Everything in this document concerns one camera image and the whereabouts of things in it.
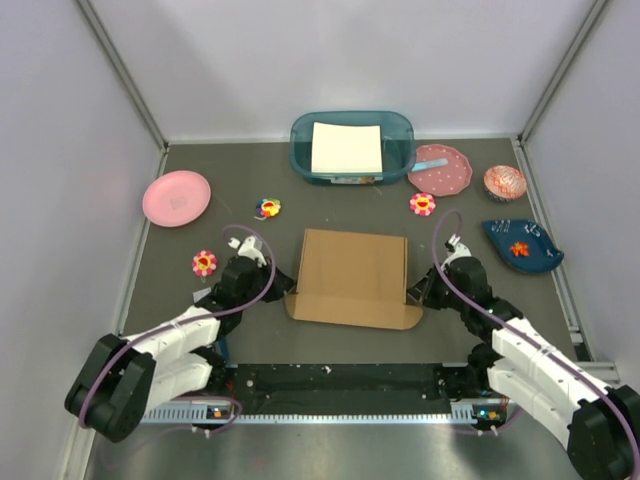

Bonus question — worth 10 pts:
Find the pink smiling flower toy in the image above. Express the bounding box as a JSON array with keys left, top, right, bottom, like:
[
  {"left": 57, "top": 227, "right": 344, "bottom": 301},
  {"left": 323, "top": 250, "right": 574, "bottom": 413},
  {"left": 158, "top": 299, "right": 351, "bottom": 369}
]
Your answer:
[{"left": 409, "top": 192, "right": 436, "bottom": 217}]

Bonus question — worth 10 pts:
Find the red patterned bowl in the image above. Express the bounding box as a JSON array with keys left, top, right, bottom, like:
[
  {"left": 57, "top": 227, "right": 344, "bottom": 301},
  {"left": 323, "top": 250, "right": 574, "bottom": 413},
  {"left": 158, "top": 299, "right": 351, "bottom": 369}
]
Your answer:
[{"left": 483, "top": 165, "right": 528, "bottom": 202}]

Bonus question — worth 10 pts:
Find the rainbow flower toy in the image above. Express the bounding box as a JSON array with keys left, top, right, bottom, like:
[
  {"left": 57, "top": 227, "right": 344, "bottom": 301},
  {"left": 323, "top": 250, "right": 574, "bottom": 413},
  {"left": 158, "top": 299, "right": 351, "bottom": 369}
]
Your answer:
[{"left": 254, "top": 198, "right": 281, "bottom": 221}]

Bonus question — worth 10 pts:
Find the light blue marker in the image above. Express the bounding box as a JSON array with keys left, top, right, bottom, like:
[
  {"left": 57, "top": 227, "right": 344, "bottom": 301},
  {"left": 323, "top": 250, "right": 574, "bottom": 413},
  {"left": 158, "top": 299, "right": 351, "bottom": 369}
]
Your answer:
[{"left": 411, "top": 158, "right": 448, "bottom": 172}]

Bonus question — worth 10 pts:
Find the pink dotted plate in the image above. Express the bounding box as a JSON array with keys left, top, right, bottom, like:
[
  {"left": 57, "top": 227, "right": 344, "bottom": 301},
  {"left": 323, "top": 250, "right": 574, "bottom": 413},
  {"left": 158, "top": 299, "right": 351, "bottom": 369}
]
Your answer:
[{"left": 407, "top": 144, "right": 473, "bottom": 197}]

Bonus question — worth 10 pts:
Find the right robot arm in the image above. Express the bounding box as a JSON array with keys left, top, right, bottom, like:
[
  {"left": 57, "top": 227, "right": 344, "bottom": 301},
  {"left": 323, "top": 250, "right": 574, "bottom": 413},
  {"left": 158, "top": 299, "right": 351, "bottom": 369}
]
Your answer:
[{"left": 407, "top": 255, "right": 639, "bottom": 479}]

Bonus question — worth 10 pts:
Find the blue packaged item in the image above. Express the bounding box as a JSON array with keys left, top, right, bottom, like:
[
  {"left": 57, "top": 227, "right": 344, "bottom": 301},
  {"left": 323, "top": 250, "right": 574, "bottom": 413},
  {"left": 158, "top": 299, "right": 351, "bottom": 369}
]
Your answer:
[{"left": 192, "top": 287, "right": 232, "bottom": 364}]

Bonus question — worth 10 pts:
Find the teal plastic bin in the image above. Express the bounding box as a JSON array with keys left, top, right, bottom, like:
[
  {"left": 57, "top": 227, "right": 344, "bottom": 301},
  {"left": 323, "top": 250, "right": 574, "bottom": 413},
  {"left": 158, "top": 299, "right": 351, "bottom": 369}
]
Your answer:
[{"left": 289, "top": 110, "right": 416, "bottom": 185}]

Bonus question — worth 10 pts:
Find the white paper sheet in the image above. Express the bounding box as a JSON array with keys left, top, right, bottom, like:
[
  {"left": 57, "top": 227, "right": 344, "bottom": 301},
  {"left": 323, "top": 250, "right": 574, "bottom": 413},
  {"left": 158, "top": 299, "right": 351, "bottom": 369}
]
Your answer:
[{"left": 311, "top": 122, "right": 383, "bottom": 174}]

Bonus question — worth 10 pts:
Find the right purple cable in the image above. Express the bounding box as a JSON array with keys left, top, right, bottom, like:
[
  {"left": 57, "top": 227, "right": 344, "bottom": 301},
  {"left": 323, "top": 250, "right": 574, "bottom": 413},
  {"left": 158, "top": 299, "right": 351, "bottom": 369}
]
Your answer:
[{"left": 432, "top": 208, "right": 640, "bottom": 466}]

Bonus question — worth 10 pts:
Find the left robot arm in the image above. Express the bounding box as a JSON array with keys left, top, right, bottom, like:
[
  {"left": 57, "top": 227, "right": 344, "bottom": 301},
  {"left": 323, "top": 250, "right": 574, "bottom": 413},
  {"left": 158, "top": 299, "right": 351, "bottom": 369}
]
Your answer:
[{"left": 64, "top": 256, "right": 296, "bottom": 443}]

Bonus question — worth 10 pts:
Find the grey slotted cable duct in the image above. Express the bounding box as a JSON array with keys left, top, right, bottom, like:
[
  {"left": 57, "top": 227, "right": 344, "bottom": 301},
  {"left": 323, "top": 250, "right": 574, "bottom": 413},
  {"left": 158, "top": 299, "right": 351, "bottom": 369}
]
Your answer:
[{"left": 141, "top": 402, "right": 506, "bottom": 425}]

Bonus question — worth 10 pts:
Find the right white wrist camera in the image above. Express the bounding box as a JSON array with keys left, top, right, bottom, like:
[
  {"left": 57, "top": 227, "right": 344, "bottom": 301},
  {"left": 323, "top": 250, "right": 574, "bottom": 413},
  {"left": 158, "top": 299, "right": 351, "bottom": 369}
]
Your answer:
[{"left": 442, "top": 234, "right": 472, "bottom": 265}]

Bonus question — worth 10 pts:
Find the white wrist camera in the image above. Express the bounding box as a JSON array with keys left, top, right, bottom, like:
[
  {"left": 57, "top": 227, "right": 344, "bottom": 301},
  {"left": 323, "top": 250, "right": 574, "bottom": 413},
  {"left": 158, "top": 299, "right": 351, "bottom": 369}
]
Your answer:
[
  {"left": 442, "top": 234, "right": 472, "bottom": 265},
  {"left": 227, "top": 235, "right": 267, "bottom": 268}
]

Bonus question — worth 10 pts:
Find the small orange toy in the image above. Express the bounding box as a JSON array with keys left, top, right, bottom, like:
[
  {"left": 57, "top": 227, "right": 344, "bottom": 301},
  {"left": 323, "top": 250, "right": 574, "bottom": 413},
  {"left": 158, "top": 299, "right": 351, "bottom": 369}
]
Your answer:
[{"left": 510, "top": 241, "right": 530, "bottom": 257}]

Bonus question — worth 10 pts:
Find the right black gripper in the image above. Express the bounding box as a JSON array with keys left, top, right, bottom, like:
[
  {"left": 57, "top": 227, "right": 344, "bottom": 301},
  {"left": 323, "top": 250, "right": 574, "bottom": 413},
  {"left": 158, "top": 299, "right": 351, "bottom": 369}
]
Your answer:
[{"left": 405, "top": 262, "right": 469, "bottom": 313}]

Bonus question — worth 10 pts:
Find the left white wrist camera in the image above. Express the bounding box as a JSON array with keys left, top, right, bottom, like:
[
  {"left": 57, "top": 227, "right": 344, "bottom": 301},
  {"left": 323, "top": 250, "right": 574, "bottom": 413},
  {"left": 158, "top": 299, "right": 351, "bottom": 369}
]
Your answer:
[{"left": 227, "top": 235, "right": 267, "bottom": 268}]

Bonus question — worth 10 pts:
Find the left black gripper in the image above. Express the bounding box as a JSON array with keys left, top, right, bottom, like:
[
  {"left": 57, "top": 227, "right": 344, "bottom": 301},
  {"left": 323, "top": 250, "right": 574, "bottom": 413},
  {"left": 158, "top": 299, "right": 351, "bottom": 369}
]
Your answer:
[{"left": 239, "top": 256, "right": 298, "bottom": 309}]

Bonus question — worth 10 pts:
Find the pink round plate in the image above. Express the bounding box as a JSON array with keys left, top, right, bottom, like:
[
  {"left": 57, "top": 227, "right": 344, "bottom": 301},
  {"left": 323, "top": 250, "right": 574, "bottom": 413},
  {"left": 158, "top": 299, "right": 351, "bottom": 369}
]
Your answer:
[{"left": 142, "top": 170, "right": 211, "bottom": 228}]

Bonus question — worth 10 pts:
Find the brown cardboard box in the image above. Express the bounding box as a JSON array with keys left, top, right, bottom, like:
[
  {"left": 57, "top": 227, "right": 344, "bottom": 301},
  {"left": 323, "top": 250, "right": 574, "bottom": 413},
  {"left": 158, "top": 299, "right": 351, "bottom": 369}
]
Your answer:
[{"left": 285, "top": 229, "right": 423, "bottom": 331}]

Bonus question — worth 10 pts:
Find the dark blue leaf dish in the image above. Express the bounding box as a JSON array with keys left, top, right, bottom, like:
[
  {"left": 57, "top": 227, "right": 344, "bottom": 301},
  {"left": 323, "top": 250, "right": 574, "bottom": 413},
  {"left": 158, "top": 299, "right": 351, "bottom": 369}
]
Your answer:
[{"left": 481, "top": 219, "right": 565, "bottom": 275}]

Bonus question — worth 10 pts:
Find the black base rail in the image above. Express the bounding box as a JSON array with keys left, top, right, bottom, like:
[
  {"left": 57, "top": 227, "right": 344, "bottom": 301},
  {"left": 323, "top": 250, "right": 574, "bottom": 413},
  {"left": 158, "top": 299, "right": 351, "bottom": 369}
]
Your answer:
[{"left": 199, "top": 362, "right": 501, "bottom": 415}]

